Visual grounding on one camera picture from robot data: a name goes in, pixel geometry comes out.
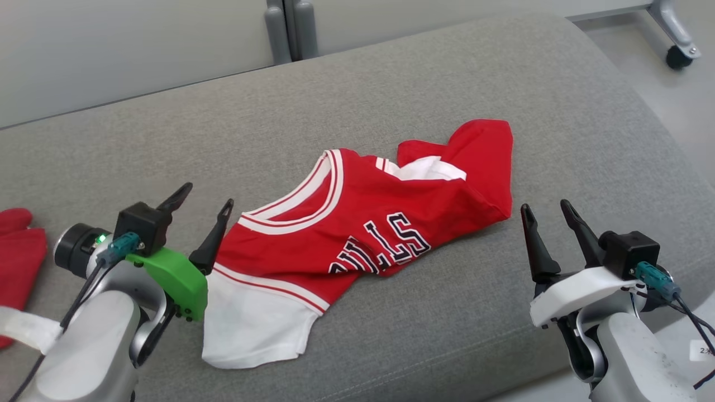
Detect grey fabric sofa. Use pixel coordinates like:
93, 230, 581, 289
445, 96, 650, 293
0, 12, 715, 402

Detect grey partition post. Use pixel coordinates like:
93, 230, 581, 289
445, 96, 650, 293
293, 0, 320, 61
264, 0, 293, 65

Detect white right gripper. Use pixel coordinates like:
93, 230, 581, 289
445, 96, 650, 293
520, 199, 643, 330

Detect red basketball shorts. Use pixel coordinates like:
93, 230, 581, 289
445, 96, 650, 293
0, 208, 48, 350

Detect red basketball jersey shirt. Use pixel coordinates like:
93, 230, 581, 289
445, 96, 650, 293
201, 118, 514, 370

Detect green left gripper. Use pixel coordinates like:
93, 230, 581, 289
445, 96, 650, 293
126, 182, 235, 322

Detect white cable strap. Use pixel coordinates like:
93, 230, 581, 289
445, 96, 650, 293
0, 306, 63, 353

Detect black caster wheel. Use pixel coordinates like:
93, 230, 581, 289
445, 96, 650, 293
666, 45, 694, 71

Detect grey partition foot bar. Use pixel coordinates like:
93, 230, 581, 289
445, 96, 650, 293
570, 0, 702, 59

